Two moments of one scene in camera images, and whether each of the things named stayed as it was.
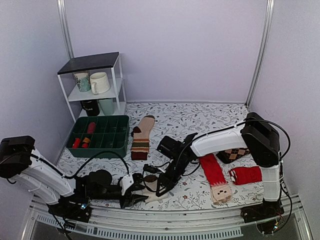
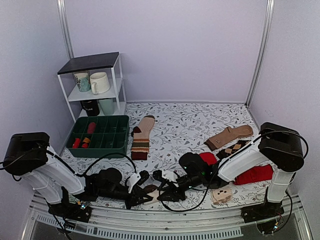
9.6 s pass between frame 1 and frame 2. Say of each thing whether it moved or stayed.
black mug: stayed
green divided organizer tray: stayed
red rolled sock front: stayed
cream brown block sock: moved
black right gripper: moved
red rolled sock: stayed
